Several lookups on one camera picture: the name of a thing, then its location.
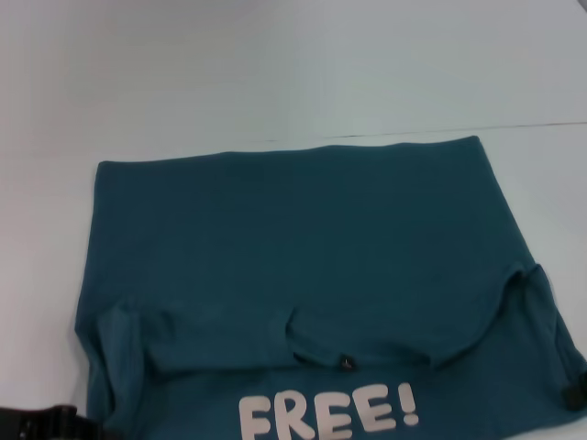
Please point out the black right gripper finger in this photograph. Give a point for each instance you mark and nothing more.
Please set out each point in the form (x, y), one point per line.
(571, 398)

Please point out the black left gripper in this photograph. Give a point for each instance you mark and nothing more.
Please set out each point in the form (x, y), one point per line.
(32, 424)

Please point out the teal blue t-shirt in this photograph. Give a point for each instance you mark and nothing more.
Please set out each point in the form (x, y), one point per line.
(293, 275)

